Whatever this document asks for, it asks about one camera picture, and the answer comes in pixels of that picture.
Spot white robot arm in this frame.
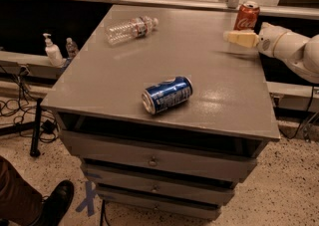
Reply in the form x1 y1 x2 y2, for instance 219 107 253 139
223 22 319 84

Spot bottom grey drawer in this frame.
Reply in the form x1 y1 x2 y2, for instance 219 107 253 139
96 185 220 220

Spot black floor cables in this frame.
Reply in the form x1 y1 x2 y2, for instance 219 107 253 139
0 65 61 144

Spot small clear bottle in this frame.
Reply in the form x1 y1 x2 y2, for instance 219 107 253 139
66 38 79 59

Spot grey drawer cabinet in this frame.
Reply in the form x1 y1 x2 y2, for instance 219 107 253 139
43 6 280 219

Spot middle grey drawer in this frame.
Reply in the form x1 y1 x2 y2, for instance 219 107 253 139
81 162 234 205

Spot grey drawer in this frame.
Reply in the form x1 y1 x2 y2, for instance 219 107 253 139
61 130 257 181
81 162 234 205
96 185 220 220

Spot black stand leg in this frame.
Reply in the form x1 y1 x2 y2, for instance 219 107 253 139
0 99 42 157

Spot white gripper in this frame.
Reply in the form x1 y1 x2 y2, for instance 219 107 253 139
223 22 289 59

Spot top grey drawer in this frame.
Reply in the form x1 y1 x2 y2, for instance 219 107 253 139
61 130 257 181

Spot black shoe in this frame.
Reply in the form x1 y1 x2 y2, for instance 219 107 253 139
34 180 74 226

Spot brown trouser leg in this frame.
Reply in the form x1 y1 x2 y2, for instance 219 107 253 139
0 156 42 226

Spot clear plastic water bottle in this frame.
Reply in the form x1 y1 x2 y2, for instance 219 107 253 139
106 16 159 46

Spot red coke can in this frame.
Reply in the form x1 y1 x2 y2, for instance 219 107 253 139
234 1 260 30

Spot white pump sanitizer bottle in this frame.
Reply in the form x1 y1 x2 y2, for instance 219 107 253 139
43 33 63 67

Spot blue pepsi can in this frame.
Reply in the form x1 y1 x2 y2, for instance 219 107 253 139
142 76 192 114

